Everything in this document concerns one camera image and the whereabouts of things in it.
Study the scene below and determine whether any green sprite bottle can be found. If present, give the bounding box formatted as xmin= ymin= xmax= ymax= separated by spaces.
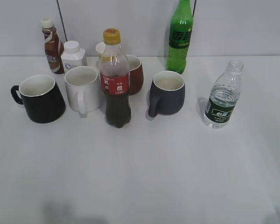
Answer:
xmin=166 ymin=0 xmax=193 ymax=74

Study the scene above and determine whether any dark red mug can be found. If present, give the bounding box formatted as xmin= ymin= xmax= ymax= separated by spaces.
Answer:
xmin=126 ymin=55 xmax=144 ymax=95

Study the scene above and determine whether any white ceramic mug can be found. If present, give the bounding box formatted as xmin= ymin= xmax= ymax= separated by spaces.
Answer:
xmin=64 ymin=66 xmax=104 ymax=114

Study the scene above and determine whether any clear water bottle green label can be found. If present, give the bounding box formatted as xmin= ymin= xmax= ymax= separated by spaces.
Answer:
xmin=203 ymin=60 xmax=244 ymax=129

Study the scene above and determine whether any black ceramic mug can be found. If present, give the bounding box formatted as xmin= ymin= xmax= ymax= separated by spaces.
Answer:
xmin=10 ymin=75 xmax=66 ymax=124

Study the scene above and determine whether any dark grey mug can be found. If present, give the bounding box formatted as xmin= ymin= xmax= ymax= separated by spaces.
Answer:
xmin=148 ymin=71 xmax=186 ymax=118

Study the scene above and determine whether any white square plastic bottle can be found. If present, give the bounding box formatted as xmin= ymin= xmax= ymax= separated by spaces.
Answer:
xmin=61 ymin=41 xmax=87 ymax=73

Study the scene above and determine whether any cola bottle yellow cap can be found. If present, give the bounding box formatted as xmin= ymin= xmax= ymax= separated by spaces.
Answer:
xmin=99 ymin=28 xmax=131 ymax=128

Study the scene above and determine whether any black cable on wall left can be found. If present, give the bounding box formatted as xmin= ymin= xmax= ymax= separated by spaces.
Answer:
xmin=56 ymin=0 xmax=69 ymax=42

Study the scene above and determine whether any brown coffee drink bottle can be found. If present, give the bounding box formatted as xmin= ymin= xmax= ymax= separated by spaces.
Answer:
xmin=41 ymin=18 xmax=64 ymax=74

